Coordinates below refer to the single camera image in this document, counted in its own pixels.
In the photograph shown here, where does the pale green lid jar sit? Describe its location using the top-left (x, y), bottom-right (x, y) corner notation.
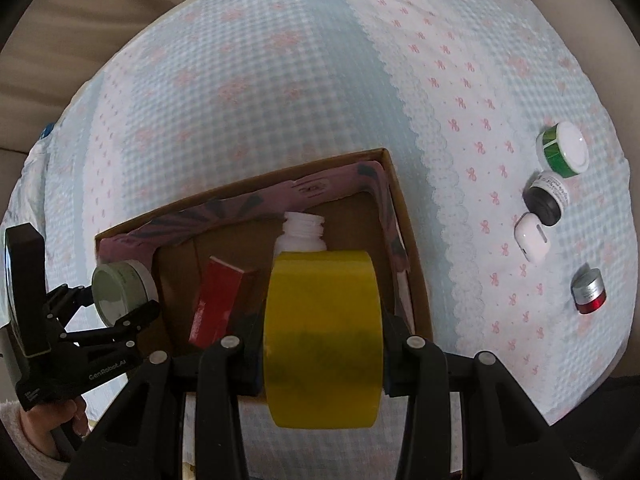
top-left (91, 260), bottom-right (158, 327)

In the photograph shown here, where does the red Marubi cosmetics box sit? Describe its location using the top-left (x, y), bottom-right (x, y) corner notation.
top-left (189, 257), bottom-right (257, 350)

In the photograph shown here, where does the red silver cosmetic jar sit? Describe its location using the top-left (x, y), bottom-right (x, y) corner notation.
top-left (570, 268), bottom-right (606, 315)

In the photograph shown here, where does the yellow tape roll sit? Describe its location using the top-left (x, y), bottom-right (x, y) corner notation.
top-left (262, 252), bottom-right (384, 430)

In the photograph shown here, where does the white pill bottle green label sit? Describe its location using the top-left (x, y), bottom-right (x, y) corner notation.
top-left (273, 211), bottom-right (326, 258)

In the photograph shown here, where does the black jar white label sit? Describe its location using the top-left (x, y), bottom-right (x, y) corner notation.
top-left (523, 171), bottom-right (570, 226)

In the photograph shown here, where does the green jar white lid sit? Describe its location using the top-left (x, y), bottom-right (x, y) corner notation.
top-left (536, 122), bottom-right (590, 178)

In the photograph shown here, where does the left hand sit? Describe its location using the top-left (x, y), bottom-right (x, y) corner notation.
top-left (20, 396), bottom-right (90, 458)

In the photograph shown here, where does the pink patterned box liner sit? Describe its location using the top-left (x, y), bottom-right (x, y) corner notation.
top-left (96, 150), bottom-right (421, 330)

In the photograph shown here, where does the white earbuds case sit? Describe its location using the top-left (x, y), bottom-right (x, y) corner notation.
top-left (514, 212), bottom-right (551, 263)

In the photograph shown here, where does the light blue checkered bedspread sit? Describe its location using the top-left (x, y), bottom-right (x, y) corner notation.
top-left (3, 0), bottom-right (638, 422)

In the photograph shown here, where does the brown cardboard box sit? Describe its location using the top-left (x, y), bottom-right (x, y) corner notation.
top-left (93, 146), bottom-right (435, 402)

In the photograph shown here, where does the beige curtain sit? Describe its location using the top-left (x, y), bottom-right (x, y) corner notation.
top-left (1, 0), bottom-right (184, 153)

